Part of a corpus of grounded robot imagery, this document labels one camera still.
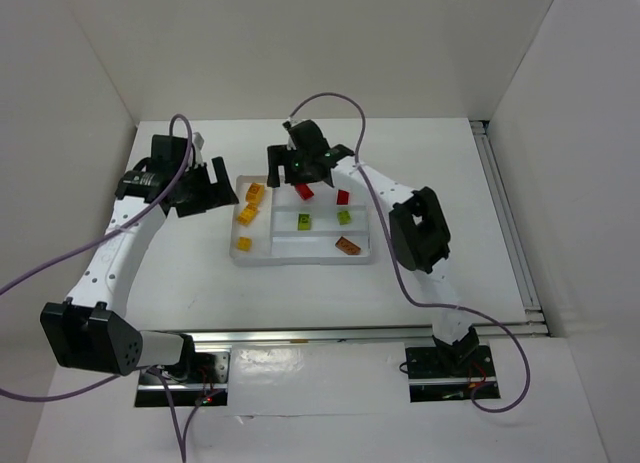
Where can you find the small yellow lego brick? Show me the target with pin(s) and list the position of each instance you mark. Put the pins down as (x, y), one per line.
(244, 244)

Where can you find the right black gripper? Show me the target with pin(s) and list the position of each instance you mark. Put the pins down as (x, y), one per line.
(300, 168)

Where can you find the aluminium front rail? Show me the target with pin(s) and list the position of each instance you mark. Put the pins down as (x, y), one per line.
(309, 335)

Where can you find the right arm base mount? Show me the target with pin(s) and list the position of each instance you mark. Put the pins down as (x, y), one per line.
(438, 373)

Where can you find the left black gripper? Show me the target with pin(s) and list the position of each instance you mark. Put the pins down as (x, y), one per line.
(201, 192)

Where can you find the white compartment tray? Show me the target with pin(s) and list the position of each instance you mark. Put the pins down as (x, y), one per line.
(289, 230)

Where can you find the red lego brick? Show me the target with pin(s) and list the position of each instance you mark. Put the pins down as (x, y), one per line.
(343, 197)
(304, 192)

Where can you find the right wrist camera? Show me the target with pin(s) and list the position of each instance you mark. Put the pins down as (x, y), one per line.
(291, 127)

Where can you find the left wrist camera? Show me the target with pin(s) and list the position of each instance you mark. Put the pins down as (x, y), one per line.
(198, 143)

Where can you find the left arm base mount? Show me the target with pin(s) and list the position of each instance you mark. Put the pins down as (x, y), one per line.
(206, 381)

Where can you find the lime green lego brick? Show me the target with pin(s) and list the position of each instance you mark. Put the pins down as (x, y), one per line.
(344, 217)
(304, 222)

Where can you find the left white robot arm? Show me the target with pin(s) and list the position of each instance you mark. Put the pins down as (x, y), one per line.
(88, 330)

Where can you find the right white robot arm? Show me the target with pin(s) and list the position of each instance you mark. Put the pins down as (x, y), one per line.
(413, 223)

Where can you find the aluminium side rail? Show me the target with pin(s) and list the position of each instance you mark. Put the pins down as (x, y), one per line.
(535, 318)

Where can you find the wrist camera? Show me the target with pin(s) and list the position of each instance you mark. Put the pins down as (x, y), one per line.
(198, 143)
(291, 127)

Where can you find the brown lego brick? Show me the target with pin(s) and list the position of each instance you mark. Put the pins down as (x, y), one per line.
(347, 246)

